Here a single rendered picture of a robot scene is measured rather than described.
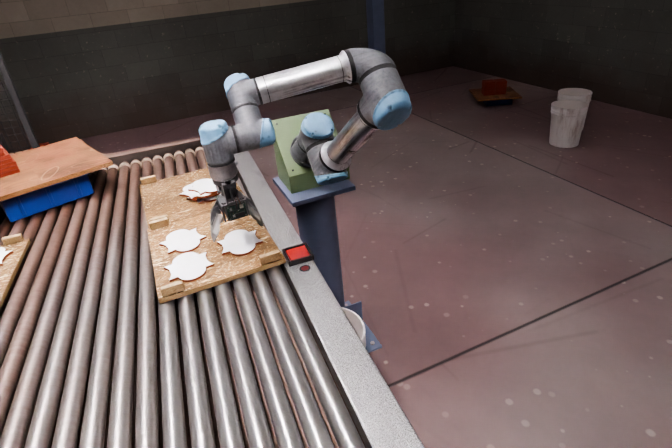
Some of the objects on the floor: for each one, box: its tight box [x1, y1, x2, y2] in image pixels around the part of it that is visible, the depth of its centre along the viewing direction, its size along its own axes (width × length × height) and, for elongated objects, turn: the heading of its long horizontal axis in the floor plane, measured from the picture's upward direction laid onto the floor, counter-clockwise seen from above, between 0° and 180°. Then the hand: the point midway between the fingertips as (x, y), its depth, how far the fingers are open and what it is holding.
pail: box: [557, 88, 593, 130], centre depth 445 cm, size 30×30×37 cm
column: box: [273, 177, 382, 353], centre depth 208 cm, size 38×38×87 cm
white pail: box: [549, 100, 589, 148], centre depth 413 cm, size 30×30×37 cm
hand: (238, 233), depth 136 cm, fingers open, 14 cm apart
